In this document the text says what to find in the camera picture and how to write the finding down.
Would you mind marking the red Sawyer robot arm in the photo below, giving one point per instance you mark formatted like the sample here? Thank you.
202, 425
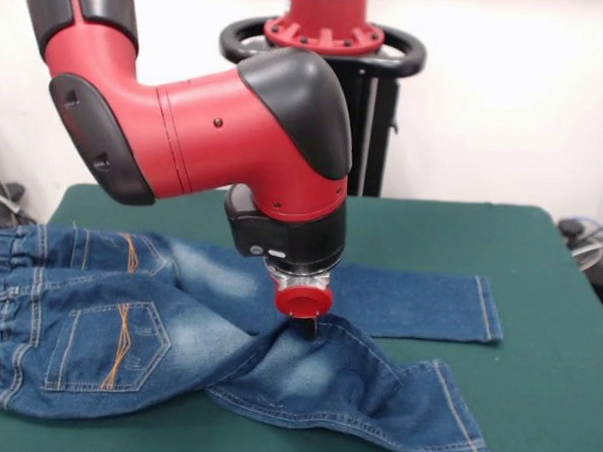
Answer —
210, 132

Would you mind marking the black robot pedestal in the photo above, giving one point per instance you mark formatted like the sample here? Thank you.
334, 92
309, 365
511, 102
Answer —
376, 114

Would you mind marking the blue denim jeans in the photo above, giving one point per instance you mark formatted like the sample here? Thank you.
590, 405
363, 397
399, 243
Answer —
126, 338

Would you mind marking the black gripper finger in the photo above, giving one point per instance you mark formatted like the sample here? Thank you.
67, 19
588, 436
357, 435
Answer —
309, 327

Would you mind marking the dark green table cloth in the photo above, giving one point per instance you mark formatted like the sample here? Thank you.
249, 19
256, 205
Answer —
528, 296

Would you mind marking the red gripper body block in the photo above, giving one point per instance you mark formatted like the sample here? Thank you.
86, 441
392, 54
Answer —
303, 302

